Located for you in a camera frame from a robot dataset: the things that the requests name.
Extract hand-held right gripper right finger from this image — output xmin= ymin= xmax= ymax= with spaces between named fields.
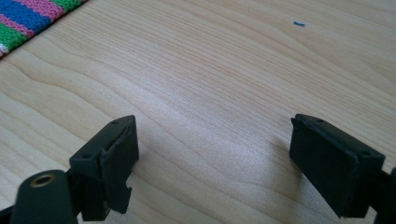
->
xmin=289 ymin=113 xmax=386 ymax=219

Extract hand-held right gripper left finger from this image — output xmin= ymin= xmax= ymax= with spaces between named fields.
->
xmin=68 ymin=114 xmax=140 ymax=222

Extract striped knitted cloth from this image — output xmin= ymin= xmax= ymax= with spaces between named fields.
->
xmin=0 ymin=0 xmax=89 ymax=59

